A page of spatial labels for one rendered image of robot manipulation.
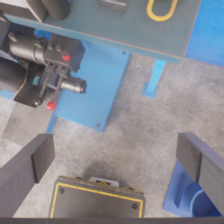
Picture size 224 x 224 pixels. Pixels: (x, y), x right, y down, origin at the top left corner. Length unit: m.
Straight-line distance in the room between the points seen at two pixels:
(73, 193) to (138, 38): 1.15
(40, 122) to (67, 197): 0.71
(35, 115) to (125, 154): 0.92
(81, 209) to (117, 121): 0.79
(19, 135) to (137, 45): 1.43
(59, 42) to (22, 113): 1.16
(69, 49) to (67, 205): 1.12
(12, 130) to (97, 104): 0.85
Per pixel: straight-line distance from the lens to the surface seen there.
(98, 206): 1.36
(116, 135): 1.58
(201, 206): 1.60
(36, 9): 0.71
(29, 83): 1.33
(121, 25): 0.64
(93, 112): 1.51
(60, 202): 1.44
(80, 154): 1.66
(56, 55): 0.70
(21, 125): 1.76
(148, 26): 0.64
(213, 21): 1.42
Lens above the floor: 1.57
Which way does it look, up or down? 78 degrees down
